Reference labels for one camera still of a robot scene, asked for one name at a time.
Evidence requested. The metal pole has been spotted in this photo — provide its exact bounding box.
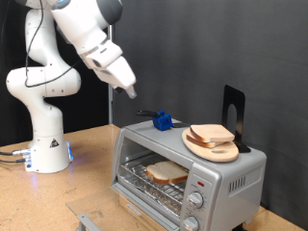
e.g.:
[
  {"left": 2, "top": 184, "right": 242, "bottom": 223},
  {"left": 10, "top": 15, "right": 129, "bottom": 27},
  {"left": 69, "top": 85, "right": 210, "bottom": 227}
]
[{"left": 107, "top": 23, "right": 115, "bottom": 125}]

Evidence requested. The silver oven knob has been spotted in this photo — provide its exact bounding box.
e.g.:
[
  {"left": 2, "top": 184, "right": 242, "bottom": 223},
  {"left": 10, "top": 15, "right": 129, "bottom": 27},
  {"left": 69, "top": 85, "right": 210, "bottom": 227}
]
[
  {"left": 181, "top": 216, "right": 200, "bottom": 231},
  {"left": 187, "top": 192, "right": 205, "bottom": 210}
]

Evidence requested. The round wooden cutting board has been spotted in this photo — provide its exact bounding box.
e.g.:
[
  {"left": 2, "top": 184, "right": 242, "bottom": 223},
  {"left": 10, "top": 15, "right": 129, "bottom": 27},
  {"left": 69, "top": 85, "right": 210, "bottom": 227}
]
[{"left": 181, "top": 127, "right": 241, "bottom": 164}]

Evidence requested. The light brown bread slice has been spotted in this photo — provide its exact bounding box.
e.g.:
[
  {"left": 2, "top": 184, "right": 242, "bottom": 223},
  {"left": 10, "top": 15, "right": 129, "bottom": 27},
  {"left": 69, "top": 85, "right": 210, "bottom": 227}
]
[{"left": 190, "top": 123, "right": 236, "bottom": 144}]

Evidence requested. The white bread slice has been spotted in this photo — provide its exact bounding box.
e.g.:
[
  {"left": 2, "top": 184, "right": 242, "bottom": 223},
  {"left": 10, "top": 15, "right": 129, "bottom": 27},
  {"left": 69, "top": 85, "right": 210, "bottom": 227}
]
[
  {"left": 186, "top": 134, "right": 222, "bottom": 149},
  {"left": 145, "top": 160, "right": 190, "bottom": 186}
]

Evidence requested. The base cable with silver plug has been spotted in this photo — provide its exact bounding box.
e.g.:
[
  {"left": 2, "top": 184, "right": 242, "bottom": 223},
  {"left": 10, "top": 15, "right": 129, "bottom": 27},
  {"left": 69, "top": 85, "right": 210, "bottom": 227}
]
[{"left": 0, "top": 147, "right": 32, "bottom": 158}]

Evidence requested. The black metal bookend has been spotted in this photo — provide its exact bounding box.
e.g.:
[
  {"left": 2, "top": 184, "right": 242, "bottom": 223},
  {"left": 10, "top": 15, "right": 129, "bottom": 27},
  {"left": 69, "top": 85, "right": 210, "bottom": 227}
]
[{"left": 221, "top": 84, "right": 252, "bottom": 154}]

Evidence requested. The spatula with blue grip block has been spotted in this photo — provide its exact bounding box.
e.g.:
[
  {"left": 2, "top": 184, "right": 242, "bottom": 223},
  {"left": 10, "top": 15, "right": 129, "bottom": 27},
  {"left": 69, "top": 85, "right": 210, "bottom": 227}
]
[{"left": 136, "top": 109, "right": 192, "bottom": 132}]

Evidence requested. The wire oven rack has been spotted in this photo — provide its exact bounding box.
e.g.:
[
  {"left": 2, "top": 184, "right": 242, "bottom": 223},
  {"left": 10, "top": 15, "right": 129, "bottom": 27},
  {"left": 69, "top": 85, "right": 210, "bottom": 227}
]
[{"left": 118, "top": 153, "right": 191, "bottom": 215}]

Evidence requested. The silver toaster oven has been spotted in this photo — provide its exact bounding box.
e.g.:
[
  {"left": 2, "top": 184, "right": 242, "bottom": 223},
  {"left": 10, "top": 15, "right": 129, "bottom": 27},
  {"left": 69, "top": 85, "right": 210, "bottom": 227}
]
[{"left": 110, "top": 115, "right": 268, "bottom": 231}]

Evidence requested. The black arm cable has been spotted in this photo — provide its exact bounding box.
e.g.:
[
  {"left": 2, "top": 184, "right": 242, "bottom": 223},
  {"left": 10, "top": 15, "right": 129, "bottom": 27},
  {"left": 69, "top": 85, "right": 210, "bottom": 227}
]
[{"left": 24, "top": 0, "right": 83, "bottom": 90}]

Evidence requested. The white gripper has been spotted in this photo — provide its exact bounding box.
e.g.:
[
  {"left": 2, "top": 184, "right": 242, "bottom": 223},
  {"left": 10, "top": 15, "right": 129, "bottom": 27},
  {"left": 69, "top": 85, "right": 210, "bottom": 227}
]
[{"left": 81, "top": 39, "right": 139, "bottom": 100}]

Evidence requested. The glass oven door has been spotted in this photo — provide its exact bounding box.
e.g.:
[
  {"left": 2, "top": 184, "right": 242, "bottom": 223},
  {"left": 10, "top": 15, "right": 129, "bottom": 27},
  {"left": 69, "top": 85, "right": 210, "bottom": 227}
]
[{"left": 65, "top": 185, "right": 182, "bottom": 231}]

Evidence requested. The thin black base cable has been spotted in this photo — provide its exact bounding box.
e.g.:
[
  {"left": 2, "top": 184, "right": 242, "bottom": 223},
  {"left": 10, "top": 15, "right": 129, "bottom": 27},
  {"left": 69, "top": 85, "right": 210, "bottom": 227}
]
[{"left": 0, "top": 157, "right": 27, "bottom": 165}]

